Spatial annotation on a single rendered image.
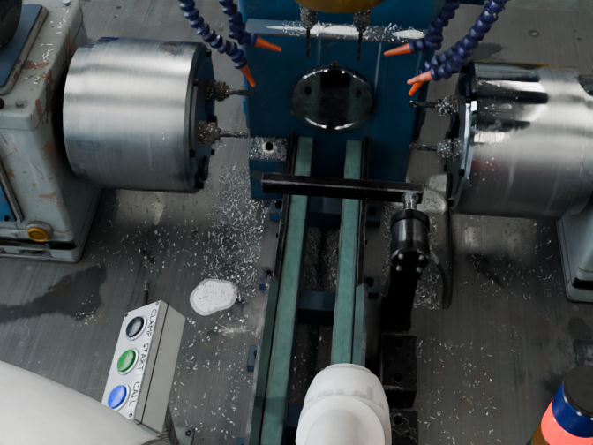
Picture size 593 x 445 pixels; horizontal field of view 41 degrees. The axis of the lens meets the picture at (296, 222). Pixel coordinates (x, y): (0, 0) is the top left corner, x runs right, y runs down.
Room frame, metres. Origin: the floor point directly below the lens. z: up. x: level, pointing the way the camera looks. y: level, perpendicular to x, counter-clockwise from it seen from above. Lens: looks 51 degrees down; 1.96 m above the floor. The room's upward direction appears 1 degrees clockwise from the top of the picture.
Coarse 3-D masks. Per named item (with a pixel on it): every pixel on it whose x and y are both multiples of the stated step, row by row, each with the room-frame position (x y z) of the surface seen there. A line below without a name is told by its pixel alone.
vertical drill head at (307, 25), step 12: (300, 0) 0.92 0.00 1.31; (312, 0) 0.91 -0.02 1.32; (324, 0) 0.90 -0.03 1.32; (336, 0) 0.90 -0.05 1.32; (348, 0) 0.90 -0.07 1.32; (360, 0) 0.90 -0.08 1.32; (372, 0) 0.91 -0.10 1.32; (384, 0) 0.92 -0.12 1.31; (300, 12) 0.95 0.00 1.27; (312, 12) 0.94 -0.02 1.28; (336, 12) 0.91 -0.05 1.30; (348, 12) 0.91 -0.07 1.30; (360, 12) 0.93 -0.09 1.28; (312, 24) 0.94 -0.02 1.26; (360, 24) 0.93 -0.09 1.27; (360, 36) 0.94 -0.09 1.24; (360, 48) 0.94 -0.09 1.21
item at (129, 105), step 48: (96, 48) 1.00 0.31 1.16; (144, 48) 1.00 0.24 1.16; (192, 48) 1.00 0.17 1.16; (96, 96) 0.91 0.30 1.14; (144, 96) 0.91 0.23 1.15; (192, 96) 0.92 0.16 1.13; (96, 144) 0.86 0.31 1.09; (144, 144) 0.86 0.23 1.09; (192, 144) 0.88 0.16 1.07; (192, 192) 0.86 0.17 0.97
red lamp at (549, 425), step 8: (544, 416) 0.40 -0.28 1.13; (552, 416) 0.38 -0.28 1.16; (544, 424) 0.39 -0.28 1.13; (552, 424) 0.38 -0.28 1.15; (544, 432) 0.38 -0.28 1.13; (552, 432) 0.37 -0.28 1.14; (560, 432) 0.37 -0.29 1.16; (552, 440) 0.37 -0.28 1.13; (560, 440) 0.37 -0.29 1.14; (568, 440) 0.36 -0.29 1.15; (576, 440) 0.36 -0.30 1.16; (584, 440) 0.36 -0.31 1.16; (592, 440) 0.36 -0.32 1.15
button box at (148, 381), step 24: (144, 312) 0.57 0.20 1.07; (168, 312) 0.57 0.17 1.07; (120, 336) 0.55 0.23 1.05; (144, 336) 0.53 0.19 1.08; (168, 336) 0.54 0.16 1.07; (144, 360) 0.49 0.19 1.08; (168, 360) 0.50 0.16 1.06; (120, 384) 0.47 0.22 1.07; (144, 384) 0.46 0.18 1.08; (168, 384) 0.47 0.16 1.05; (120, 408) 0.43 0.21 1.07; (144, 408) 0.43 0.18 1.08
